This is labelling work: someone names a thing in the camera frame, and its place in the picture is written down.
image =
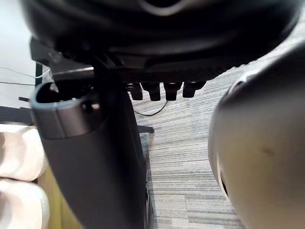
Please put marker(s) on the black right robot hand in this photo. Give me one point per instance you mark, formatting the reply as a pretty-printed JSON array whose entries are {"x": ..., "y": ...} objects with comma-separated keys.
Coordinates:
[{"x": 152, "y": 35}]

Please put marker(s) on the wooden shoe rack black frame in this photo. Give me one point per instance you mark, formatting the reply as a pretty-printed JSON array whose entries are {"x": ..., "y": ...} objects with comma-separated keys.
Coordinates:
[{"x": 56, "y": 202}]

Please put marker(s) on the silver right robot leg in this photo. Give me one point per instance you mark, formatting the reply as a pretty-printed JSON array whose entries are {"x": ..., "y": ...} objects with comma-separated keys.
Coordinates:
[{"x": 262, "y": 143}]

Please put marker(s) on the white slipper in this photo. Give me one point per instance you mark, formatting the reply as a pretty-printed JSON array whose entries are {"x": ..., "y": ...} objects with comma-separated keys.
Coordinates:
[
  {"x": 21, "y": 205},
  {"x": 19, "y": 152}
]

